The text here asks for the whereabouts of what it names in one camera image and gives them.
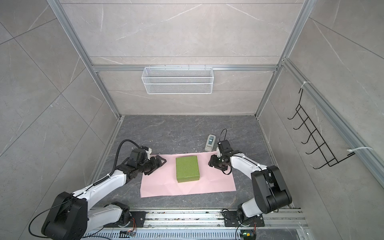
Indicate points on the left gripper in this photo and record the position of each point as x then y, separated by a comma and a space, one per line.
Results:
156, 165

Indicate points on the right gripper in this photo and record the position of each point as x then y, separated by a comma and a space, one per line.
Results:
213, 162

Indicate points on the pink wrapping paper sheet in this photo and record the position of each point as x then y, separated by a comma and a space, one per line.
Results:
163, 182

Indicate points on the green gift box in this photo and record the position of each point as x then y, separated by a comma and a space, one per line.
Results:
187, 169

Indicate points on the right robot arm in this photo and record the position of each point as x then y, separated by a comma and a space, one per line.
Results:
270, 189

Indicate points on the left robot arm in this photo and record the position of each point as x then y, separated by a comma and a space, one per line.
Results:
74, 214

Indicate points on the grey tape dispenser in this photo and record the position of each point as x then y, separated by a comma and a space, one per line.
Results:
210, 143

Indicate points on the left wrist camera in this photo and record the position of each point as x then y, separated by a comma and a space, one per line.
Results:
148, 151

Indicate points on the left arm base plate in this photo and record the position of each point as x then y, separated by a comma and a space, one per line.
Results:
132, 218

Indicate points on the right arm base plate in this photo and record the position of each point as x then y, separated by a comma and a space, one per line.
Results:
235, 219

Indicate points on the white wire mesh basket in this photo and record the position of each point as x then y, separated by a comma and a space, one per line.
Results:
178, 80

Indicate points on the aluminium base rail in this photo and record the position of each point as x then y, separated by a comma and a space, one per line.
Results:
207, 224

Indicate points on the black wire hook rack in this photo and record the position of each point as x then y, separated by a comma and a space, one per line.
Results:
315, 136

